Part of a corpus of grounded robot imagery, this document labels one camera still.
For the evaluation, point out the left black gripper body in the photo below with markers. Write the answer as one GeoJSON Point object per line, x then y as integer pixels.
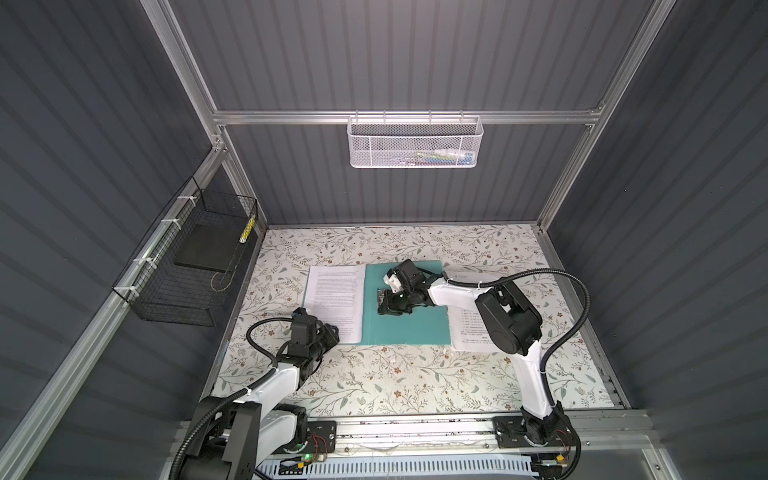
{"type": "Point", "coordinates": [315, 351]}

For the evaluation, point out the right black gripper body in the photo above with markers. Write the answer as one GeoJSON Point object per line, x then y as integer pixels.
{"type": "Point", "coordinates": [398, 303]}

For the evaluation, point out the teal green file folder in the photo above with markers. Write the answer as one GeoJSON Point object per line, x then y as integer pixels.
{"type": "Point", "coordinates": [424, 326]}

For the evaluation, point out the white printed paper sheet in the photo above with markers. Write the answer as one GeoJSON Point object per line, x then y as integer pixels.
{"type": "Point", "coordinates": [335, 295]}

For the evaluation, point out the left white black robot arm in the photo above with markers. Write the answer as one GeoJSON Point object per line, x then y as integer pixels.
{"type": "Point", "coordinates": [229, 437]}

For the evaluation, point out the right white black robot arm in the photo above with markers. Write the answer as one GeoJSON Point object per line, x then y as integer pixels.
{"type": "Point", "coordinates": [514, 326]}

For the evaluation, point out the white paper stack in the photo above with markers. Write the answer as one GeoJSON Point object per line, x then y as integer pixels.
{"type": "Point", "coordinates": [467, 329]}

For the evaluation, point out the yellow marker pen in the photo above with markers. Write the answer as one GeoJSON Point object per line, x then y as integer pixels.
{"type": "Point", "coordinates": [247, 230]}

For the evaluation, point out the black flat pad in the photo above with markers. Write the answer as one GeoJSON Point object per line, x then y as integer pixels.
{"type": "Point", "coordinates": [212, 248]}

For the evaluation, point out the pens in white basket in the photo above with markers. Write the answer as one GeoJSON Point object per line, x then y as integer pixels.
{"type": "Point", "coordinates": [449, 158]}

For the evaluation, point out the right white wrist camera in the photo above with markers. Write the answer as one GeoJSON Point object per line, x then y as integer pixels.
{"type": "Point", "coordinates": [393, 280]}

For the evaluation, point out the black wire mesh basket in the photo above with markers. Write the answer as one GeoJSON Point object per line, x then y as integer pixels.
{"type": "Point", "coordinates": [157, 290]}

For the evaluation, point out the white slotted cable duct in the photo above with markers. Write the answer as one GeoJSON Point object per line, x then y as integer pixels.
{"type": "Point", "coordinates": [460, 466]}

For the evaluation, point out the white wire mesh basket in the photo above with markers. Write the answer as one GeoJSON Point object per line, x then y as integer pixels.
{"type": "Point", "coordinates": [372, 141]}

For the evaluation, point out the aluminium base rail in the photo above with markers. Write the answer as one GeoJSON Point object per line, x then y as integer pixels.
{"type": "Point", "coordinates": [472, 433]}

